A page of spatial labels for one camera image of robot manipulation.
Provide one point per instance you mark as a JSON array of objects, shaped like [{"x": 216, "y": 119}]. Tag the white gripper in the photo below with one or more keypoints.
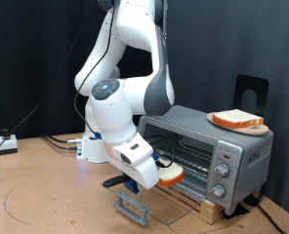
[{"x": 141, "y": 165}]

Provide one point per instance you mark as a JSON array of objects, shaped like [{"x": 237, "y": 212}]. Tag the white bread slice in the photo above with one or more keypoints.
[
  {"x": 235, "y": 117},
  {"x": 170, "y": 175}
]

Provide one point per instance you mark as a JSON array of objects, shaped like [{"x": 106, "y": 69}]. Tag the silver oven timer knob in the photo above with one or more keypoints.
[{"x": 218, "y": 190}]

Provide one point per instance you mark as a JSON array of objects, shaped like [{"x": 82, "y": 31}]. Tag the silver oven temperature knob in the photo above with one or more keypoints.
[{"x": 222, "y": 170}]

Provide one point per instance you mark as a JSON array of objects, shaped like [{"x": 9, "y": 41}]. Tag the silver toaster oven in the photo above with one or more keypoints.
[{"x": 248, "y": 169}]

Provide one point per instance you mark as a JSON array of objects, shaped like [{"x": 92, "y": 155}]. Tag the wooden crate base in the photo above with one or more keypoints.
[{"x": 213, "y": 214}]

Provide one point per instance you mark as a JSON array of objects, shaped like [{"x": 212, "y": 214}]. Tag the small round wooden board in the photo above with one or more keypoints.
[{"x": 255, "y": 131}]

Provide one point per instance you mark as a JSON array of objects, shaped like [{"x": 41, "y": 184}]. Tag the emergency stop button box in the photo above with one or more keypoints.
[{"x": 7, "y": 144}]

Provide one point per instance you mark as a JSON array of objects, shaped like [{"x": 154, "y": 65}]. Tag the black metal bookend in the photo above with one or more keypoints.
[{"x": 252, "y": 83}]

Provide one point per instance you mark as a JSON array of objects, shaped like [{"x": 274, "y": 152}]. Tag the vertical metal pole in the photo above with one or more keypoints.
[{"x": 165, "y": 19}]

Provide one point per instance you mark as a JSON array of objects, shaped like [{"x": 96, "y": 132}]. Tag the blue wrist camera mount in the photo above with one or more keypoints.
[{"x": 155, "y": 157}]

